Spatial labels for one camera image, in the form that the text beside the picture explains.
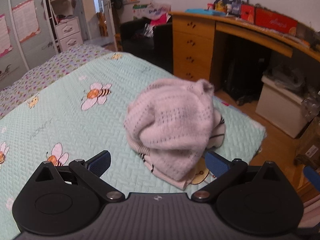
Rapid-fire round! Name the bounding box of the black armchair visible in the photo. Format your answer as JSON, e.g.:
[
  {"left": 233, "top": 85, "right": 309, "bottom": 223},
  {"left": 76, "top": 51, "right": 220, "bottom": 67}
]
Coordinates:
[{"left": 120, "top": 17, "right": 173, "bottom": 74}]

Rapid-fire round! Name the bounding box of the pink bordered paper sheet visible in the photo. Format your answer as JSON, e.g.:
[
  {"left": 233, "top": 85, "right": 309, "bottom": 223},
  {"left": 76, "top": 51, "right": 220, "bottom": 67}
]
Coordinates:
[
  {"left": 0, "top": 14, "right": 13, "bottom": 58},
  {"left": 11, "top": 0, "right": 41, "bottom": 44}
]

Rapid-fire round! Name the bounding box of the white storage box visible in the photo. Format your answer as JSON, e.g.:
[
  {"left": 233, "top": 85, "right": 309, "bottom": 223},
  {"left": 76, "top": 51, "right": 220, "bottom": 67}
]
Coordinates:
[{"left": 255, "top": 76, "right": 310, "bottom": 138}]

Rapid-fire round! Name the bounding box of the bee print quilted blanket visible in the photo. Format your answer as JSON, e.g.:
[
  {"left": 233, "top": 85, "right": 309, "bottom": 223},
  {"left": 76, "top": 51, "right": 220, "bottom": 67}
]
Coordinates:
[{"left": 0, "top": 52, "right": 267, "bottom": 240}]

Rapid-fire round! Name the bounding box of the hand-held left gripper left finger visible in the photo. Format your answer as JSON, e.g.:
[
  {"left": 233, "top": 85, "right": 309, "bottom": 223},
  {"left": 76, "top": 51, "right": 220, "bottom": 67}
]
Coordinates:
[{"left": 34, "top": 150, "right": 125, "bottom": 203}]

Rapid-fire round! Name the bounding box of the teal tray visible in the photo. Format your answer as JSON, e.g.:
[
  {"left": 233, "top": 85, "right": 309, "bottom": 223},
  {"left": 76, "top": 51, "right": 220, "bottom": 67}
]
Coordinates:
[{"left": 185, "top": 8, "right": 227, "bottom": 17}]

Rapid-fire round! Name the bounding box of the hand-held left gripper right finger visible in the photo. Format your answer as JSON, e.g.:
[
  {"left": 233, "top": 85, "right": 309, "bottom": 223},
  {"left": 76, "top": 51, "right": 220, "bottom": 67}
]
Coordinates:
[{"left": 191, "top": 151, "right": 285, "bottom": 203}]

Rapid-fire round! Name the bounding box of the small red box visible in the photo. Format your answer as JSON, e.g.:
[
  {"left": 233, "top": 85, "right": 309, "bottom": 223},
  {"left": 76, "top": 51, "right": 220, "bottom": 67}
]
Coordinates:
[{"left": 240, "top": 4, "right": 255, "bottom": 22}]

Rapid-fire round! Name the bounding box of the large red box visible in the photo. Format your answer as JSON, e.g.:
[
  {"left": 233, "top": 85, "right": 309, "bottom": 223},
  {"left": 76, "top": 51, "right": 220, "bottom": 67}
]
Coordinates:
[{"left": 255, "top": 7, "right": 298, "bottom": 36}]

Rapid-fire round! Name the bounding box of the floral bed sheet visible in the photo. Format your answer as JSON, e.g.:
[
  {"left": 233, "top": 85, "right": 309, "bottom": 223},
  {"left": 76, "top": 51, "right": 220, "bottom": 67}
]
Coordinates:
[{"left": 0, "top": 44, "right": 113, "bottom": 120}]

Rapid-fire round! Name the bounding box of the grey plastic bag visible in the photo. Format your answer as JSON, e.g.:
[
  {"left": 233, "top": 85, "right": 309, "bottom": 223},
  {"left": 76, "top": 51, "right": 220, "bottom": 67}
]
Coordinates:
[{"left": 265, "top": 65, "right": 307, "bottom": 93}]

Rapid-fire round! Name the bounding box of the white plastic bag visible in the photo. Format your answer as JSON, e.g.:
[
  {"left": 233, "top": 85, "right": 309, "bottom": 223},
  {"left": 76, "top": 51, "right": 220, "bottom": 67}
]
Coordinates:
[{"left": 144, "top": 4, "right": 170, "bottom": 20}]

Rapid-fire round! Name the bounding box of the cardboard box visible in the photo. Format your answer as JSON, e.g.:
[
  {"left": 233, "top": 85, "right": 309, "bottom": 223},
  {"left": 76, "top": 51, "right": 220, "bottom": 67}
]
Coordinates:
[{"left": 295, "top": 120, "right": 320, "bottom": 170}]

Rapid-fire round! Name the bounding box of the wooden desk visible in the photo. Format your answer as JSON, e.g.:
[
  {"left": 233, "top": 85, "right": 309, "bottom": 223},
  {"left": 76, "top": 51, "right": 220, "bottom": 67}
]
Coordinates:
[{"left": 169, "top": 11, "right": 320, "bottom": 90}]

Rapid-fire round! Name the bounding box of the white nightstand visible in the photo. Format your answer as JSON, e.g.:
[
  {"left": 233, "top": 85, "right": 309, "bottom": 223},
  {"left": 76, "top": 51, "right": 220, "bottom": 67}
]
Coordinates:
[{"left": 54, "top": 17, "right": 84, "bottom": 53}]

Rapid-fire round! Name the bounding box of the pink bag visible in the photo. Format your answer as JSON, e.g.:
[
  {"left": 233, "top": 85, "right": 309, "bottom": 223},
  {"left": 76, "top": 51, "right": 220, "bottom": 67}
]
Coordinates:
[{"left": 150, "top": 14, "right": 168, "bottom": 27}]

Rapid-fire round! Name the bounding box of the wooden chair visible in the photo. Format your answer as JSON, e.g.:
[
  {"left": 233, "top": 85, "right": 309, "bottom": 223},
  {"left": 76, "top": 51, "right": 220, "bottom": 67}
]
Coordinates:
[{"left": 97, "top": 11, "right": 109, "bottom": 38}]

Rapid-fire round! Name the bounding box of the white sliding door wardrobe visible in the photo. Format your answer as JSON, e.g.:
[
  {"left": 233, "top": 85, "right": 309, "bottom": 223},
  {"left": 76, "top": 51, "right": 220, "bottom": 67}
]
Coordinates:
[{"left": 0, "top": 0, "right": 77, "bottom": 90}]

